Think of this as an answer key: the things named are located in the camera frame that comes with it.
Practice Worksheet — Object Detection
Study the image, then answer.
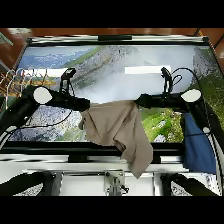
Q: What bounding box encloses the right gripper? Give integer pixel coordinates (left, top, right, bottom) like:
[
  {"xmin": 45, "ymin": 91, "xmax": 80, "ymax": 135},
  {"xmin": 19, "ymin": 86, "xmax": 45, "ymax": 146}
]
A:
[{"xmin": 134, "ymin": 93, "xmax": 160, "ymax": 110}]

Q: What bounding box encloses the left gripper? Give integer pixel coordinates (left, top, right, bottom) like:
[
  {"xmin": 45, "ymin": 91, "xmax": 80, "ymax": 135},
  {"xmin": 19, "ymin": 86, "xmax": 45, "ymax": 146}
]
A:
[{"xmin": 68, "ymin": 95, "xmax": 92, "ymax": 113}]

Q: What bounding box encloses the beige garment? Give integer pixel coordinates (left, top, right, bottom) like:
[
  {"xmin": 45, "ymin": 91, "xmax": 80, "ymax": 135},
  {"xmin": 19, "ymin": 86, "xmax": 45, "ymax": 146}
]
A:
[{"xmin": 78, "ymin": 99, "xmax": 155, "ymax": 180}]

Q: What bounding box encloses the brown clothes hanger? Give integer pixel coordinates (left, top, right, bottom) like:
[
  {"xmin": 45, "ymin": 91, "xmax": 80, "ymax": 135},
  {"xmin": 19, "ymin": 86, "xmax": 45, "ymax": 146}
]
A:
[
  {"xmin": 0, "ymin": 69, "xmax": 22, "ymax": 98},
  {"xmin": 19, "ymin": 68, "xmax": 52, "ymax": 89}
]

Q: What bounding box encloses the blue garment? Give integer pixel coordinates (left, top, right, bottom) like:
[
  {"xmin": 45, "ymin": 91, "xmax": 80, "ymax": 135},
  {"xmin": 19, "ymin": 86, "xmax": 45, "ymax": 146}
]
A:
[{"xmin": 180, "ymin": 111, "xmax": 218, "ymax": 175}]

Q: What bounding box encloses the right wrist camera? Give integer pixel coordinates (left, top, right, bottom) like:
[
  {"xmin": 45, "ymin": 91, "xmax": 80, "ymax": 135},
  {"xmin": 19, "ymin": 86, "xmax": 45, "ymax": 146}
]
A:
[{"xmin": 160, "ymin": 66, "xmax": 175, "ymax": 96}]

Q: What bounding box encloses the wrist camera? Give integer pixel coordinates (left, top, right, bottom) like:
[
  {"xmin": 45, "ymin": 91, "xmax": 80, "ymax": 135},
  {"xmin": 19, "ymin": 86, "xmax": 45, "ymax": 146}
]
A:
[
  {"xmin": 160, "ymin": 66, "xmax": 175, "ymax": 96},
  {"xmin": 59, "ymin": 67, "xmax": 78, "ymax": 97}
]

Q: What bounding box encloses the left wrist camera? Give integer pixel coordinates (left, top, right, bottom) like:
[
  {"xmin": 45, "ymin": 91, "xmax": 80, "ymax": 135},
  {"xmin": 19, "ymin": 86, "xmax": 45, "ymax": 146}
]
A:
[{"xmin": 59, "ymin": 67, "xmax": 78, "ymax": 97}]

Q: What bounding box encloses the black cable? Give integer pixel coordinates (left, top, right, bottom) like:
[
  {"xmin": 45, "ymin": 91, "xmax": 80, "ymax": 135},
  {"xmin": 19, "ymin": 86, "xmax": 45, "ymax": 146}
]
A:
[
  {"xmin": 170, "ymin": 67, "xmax": 202, "ymax": 92},
  {"xmin": 18, "ymin": 109, "xmax": 74, "ymax": 130}
]

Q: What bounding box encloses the silver frame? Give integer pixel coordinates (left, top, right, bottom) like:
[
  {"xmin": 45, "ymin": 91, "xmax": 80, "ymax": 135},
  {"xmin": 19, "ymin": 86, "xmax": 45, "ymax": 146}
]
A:
[{"xmin": 0, "ymin": 152, "xmax": 224, "ymax": 197}]

